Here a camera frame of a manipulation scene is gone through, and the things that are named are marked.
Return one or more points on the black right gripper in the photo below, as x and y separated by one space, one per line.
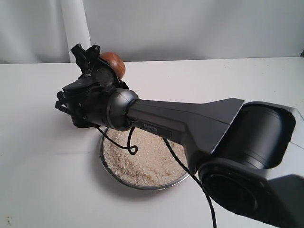
95 73

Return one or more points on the brown wooden cup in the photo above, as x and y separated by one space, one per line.
115 62

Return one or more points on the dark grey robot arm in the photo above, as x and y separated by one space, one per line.
247 157

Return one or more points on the rice in metal tray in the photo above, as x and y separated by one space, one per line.
142 164

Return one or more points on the white backdrop curtain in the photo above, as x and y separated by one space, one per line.
44 31

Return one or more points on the round metal tray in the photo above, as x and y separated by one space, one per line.
107 166

